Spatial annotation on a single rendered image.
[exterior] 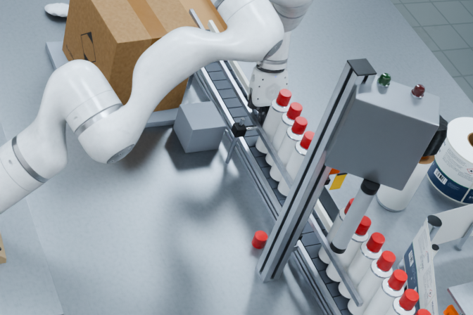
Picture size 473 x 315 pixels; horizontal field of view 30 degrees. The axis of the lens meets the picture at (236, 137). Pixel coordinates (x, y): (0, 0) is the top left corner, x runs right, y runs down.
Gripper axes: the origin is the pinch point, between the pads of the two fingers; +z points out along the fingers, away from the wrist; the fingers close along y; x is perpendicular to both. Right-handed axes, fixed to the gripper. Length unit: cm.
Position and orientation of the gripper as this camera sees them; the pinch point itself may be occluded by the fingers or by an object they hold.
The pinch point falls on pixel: (263, 119)
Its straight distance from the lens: 238.0
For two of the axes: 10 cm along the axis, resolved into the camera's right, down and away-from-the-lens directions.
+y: 8.9, -1.1, 4.5
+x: -4.5, -4.2, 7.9
